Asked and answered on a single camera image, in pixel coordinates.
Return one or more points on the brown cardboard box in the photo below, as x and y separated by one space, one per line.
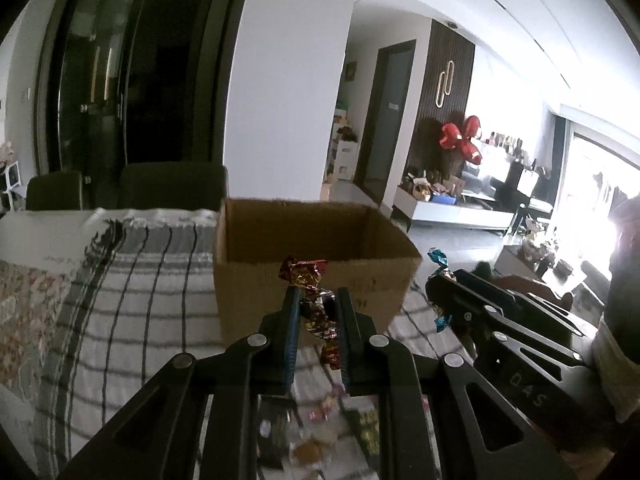
260 285

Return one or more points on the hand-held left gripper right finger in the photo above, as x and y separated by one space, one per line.
346 350

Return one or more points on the gold loop wall ornament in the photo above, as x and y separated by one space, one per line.
445 85

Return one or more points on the person's right forearm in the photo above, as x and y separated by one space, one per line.
620 370

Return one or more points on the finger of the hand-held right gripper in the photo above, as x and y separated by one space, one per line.
480 285
525 342

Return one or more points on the dark gold printed snack packet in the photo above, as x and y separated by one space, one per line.
367 425

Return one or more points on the white low cabinet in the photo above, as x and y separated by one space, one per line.
450 212

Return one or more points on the dark jacket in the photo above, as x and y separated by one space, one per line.
484 268

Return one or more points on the bright window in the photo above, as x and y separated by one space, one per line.
590 185

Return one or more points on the orange brown snack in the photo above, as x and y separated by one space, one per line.
307 452

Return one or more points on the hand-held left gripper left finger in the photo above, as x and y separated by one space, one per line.
291 350

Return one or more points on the floral patterned cloth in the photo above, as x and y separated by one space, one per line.
30 320

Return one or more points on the brown wooden chair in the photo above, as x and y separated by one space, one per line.
540 290

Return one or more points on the red gold candy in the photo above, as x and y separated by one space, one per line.
312 280

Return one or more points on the dark glass double door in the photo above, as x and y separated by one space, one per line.
145 85

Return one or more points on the low coffee table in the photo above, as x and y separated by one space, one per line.
530 262

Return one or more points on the white black checked tablecloth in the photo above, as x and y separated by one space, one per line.
150 310

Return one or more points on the blue candy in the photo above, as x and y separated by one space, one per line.
439 258

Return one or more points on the dark upholstered chair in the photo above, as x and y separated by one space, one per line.
52 190
172 185

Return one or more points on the white shelf unit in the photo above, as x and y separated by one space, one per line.
342 155

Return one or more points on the red balloon dog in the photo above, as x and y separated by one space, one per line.
462 140

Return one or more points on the dark interior door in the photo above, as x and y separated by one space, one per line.
387 120

